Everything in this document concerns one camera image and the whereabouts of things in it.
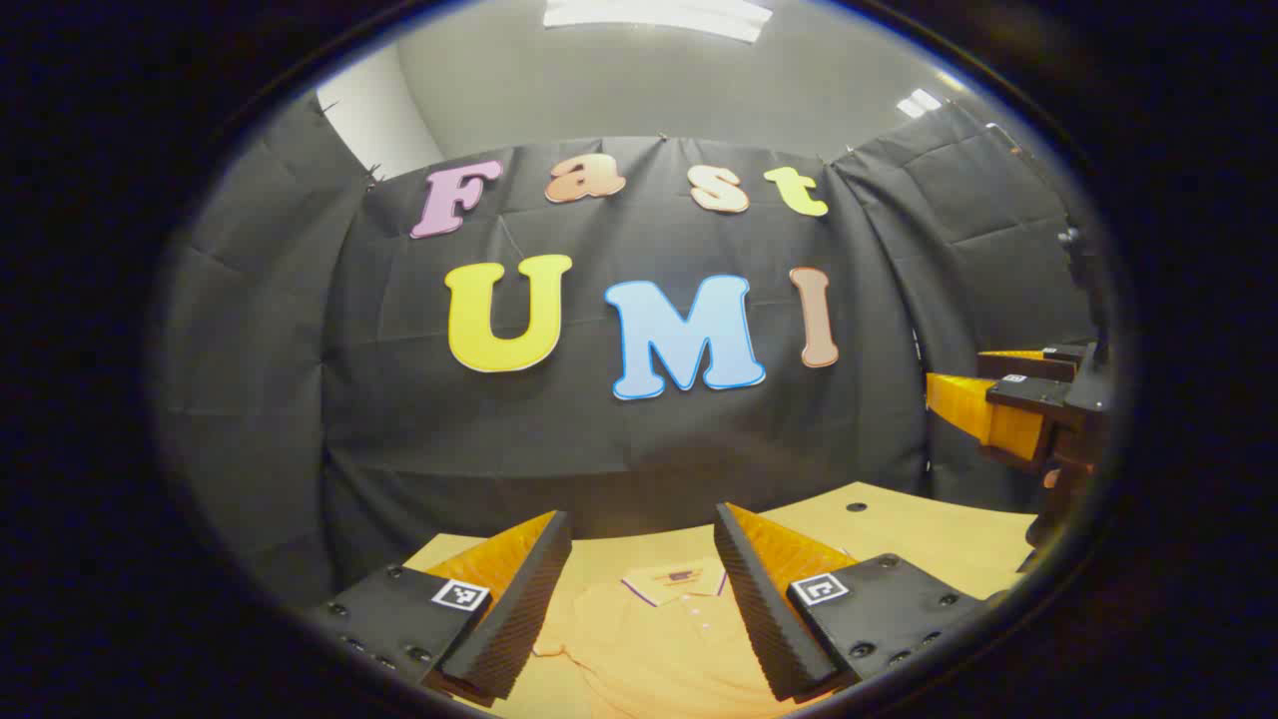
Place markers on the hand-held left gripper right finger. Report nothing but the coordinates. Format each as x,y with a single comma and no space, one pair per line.
764,619

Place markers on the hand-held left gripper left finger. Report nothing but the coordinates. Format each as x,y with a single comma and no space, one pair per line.
519,619

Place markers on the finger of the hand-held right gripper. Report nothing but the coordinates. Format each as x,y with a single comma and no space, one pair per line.
1028,396
1018,365

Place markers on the orange T-shirt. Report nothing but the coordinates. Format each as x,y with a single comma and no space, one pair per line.
659,649

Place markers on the small white ceiling light panel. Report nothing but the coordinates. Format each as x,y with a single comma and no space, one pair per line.
919,102

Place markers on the large white ceiling light panel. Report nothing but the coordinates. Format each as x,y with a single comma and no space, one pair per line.
659,15

